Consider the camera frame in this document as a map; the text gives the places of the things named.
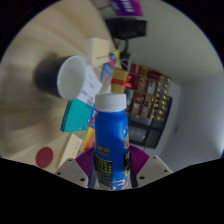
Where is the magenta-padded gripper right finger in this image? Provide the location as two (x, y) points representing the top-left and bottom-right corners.
(128, 144), (174, 189)

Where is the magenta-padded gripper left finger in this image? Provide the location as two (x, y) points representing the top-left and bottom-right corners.
(53, 146), (98, 190)

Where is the blue drink bottle white cap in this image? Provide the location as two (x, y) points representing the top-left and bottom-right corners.
(94, 93), (132, 191)

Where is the large beige envelope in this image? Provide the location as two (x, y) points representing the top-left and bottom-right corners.
(54, 133), (84, 170)

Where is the orange yellow booklet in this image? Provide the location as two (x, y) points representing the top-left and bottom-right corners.
(81, 126), (97, 153)

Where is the dark glass door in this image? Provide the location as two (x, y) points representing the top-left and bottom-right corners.
(128, 96), (174, 149)

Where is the flat round red coaster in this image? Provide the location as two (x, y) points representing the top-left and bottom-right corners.
(35, 146), (55, 169)

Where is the blue and red booklet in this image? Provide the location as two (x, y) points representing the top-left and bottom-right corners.
(87, 108), (98, 129)

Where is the teal notebook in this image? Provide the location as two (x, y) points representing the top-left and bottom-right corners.
(60, 98), (94, 134)

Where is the wooden shelf unit with trophies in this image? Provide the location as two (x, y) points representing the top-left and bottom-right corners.
(124, 63), (174, 123)

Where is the white printed paper sheet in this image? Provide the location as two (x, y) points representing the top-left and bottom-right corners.
(76, 64), (104, 108)

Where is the yellow gift box red ribbon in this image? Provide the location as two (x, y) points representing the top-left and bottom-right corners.
(110, 68), (134, 94)

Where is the black mug white inside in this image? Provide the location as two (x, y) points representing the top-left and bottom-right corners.
(34, 55), (88, 102)

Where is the blue patterned booklet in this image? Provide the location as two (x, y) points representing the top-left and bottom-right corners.
(99, 52), (122, 83)

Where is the small beige envelope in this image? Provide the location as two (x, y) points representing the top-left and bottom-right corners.
(87, 37), (113, 68)

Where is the black office chair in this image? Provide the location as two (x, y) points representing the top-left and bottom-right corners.
(104, 16), (148, 41)

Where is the purple sign board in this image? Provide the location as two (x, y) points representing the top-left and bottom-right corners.
(109, 0), (144, 18)

